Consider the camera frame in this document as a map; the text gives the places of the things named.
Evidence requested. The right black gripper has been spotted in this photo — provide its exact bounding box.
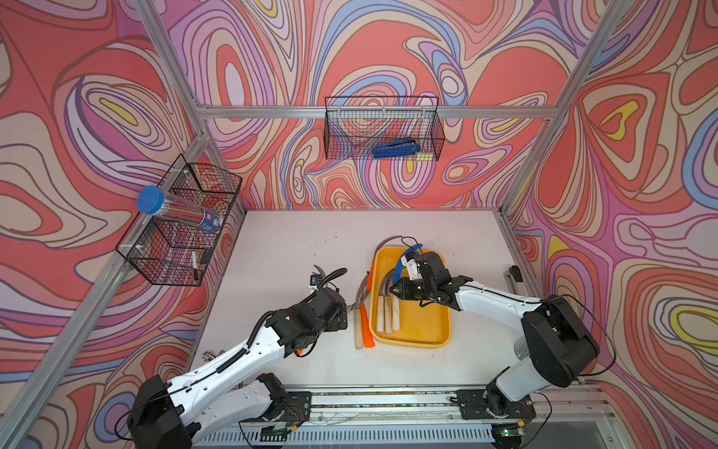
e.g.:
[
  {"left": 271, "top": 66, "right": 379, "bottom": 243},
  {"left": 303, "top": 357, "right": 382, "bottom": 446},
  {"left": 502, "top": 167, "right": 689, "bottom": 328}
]
[{"left": 389, "top": 277, "right": 436, "bottom": 300}]

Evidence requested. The blue blade wooden sickle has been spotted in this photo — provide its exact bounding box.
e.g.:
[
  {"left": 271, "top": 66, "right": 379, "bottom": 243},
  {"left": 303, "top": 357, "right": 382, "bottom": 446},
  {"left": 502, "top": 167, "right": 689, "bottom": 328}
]
[{"left": 384, "top": 243, "right": 423, "bottom": 334}]

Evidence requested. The wooden handle sickle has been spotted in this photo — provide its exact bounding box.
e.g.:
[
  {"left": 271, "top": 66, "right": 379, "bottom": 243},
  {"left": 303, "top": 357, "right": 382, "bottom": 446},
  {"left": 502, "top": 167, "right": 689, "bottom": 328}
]
[
  {"left": 352, "top": 273, "right": 369, "bottom": 350},
  {"left": 376, "top": 277, "right": 386, "bottom": 334}
]

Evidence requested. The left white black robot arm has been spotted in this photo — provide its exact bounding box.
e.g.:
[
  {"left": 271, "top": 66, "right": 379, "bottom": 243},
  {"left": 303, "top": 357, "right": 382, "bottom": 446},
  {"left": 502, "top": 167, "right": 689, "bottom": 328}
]
[{"left": 126, "top": 287, "right": 347, "bottom": 448}]

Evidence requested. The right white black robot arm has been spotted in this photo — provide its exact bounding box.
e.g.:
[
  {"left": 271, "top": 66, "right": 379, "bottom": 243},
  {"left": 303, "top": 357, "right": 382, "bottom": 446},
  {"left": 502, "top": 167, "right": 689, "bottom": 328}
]
[{"left": 390, "top": 250, "right": 600, "bottom": 410}]

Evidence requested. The yellow plastic tray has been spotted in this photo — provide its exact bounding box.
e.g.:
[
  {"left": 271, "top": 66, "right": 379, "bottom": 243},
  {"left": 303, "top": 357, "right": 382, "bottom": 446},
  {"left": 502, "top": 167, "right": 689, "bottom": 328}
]
[{"left": 368, "top": 246, "right": 452, "bottom": 349}]

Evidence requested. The black marker in basket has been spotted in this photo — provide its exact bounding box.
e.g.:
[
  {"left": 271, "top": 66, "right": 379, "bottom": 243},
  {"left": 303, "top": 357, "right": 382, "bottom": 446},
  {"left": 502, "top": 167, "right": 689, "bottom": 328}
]
[{"left": 191, "top": 251, "right": 200, "bottom": 282}]

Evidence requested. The blue tool in basket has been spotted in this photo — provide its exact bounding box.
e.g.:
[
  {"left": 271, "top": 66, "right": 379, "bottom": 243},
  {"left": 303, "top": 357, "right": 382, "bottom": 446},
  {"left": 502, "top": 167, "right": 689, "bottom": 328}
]
[{"left": 372, "top": 138, "right": 422, "bottom": 159}]

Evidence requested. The clear tube with blue cap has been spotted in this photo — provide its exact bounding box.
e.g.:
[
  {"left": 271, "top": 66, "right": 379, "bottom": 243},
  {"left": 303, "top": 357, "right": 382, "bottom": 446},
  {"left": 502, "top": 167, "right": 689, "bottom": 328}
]
[{"left": 136, "top": 186, "right": 223, "bottom": 233}]

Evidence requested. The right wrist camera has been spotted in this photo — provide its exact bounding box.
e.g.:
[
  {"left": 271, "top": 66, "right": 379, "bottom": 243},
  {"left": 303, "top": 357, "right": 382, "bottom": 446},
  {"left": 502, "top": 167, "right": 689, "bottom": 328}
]
[{"left": 401, "top": 257, "right": 422, "bottom": 281}]

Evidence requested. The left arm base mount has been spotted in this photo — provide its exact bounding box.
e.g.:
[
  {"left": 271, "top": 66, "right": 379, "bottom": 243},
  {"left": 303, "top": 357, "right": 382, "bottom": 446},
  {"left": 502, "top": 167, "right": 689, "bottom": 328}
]
[{"left": 248, "top": 373, "right": 312, "bottom": 426}]

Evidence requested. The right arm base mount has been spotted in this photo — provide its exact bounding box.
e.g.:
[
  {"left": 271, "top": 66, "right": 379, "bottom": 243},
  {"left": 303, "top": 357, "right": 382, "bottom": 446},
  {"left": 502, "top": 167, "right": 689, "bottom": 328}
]
[{"left": 449, "top": 385, "right": 537, "bottom": 422}]

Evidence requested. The black wire basket left wall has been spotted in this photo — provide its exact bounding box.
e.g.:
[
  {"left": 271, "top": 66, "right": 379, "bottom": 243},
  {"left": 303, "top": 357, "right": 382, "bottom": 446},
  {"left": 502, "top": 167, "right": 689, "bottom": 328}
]
[{"left": 115, "top": 155, "right": 242, "bottom": 287}]

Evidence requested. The black wire basket wall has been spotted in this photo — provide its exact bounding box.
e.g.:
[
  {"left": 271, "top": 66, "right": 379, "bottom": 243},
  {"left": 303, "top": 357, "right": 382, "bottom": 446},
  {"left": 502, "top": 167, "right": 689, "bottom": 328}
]
[
  {"left": 323, "top": 94, "right": 445, "bottom": 161},
  {"left": 115, "top": 155, "right": 242, "bottom": 287}
]

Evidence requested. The black wire basket back wall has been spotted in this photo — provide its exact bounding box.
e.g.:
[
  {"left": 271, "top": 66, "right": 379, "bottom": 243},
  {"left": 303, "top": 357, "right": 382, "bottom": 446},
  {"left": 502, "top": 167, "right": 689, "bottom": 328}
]
[{"left": 323, "top": 94, "right": 445, "bottom": 161}]

